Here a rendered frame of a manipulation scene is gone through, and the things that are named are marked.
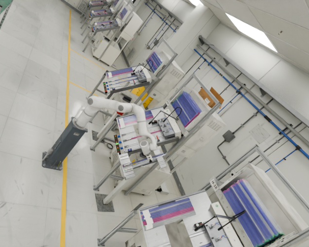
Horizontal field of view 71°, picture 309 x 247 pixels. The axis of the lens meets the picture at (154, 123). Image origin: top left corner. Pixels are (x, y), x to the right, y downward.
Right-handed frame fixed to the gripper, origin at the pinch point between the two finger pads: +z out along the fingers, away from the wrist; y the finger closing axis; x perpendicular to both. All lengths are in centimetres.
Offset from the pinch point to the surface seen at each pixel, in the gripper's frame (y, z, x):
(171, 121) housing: 55, 16, -47
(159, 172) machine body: 29, 81, -7
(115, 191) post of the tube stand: 9, 49, 55
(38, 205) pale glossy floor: 2, 2, 125
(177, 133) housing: 33, 16, -46
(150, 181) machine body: 29, 95, 10
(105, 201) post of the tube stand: 10, 62, 72
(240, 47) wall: 218, 62, -265
